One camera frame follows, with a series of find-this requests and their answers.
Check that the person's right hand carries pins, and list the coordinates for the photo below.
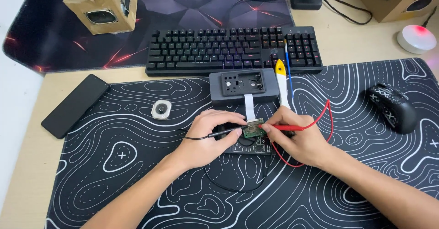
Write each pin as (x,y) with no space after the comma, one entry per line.
(301,143)

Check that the person's left hand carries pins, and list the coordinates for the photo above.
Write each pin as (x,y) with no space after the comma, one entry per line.
(202,143)

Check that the red multimeter probe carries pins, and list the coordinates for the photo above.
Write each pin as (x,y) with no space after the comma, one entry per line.
(298,128)

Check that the black multimeter probe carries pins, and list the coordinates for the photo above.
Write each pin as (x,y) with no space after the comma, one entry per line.
(224,132)

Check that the black multimeter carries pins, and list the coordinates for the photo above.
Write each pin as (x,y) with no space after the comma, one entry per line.
(252,146)

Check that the green circuit board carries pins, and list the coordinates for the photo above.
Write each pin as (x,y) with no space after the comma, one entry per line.
(253,128)

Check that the silver smartwatch body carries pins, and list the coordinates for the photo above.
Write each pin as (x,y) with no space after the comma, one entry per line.
(161,109)

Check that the grey device casing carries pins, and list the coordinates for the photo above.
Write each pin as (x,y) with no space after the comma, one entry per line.
(244,86)

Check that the black white contour desk mat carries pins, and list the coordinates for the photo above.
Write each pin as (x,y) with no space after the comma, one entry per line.
(137,174)

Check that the blue thin brush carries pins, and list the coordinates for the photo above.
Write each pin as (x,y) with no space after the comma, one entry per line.
(288,69)

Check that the black mechanical keyboard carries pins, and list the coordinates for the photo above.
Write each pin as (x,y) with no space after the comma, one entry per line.
(233,50)

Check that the black patterned computer mouse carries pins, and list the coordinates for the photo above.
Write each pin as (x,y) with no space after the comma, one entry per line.
(392,107)

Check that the dark geometric desk mat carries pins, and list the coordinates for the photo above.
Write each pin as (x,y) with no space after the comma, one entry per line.
(171,16)

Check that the black smartphone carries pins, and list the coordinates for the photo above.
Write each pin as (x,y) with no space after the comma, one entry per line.
(75,105)

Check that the white round device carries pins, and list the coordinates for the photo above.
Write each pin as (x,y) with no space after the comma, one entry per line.
(416,38)

